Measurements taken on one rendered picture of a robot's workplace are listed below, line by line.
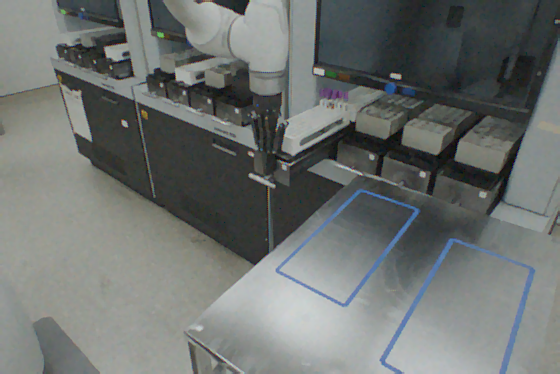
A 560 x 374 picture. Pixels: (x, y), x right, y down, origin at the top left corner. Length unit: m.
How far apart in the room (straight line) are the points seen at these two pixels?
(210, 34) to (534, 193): 0.88
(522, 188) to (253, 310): 0.77
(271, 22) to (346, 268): 0.56
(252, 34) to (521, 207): 0.80
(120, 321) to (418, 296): 1.36
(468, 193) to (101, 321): 1.45
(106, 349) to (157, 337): 0.19
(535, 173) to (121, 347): 1.49
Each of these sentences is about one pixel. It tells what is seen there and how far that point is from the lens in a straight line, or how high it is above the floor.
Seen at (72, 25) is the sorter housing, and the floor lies 0.89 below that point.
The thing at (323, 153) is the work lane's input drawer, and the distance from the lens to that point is 1.23.
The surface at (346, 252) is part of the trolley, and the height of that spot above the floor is 0.82.
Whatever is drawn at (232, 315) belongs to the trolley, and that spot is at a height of 0.82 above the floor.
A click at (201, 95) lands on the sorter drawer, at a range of 1.66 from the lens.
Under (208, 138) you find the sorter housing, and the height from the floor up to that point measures 0.63.
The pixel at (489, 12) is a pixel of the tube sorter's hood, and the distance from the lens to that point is 1.09.
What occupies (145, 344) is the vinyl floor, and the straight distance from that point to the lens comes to 1.76.
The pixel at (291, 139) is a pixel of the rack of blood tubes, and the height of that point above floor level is 0.86.
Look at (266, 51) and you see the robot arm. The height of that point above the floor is 1.11.
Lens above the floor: 1.34
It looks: 32 degrees down
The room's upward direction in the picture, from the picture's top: straight up
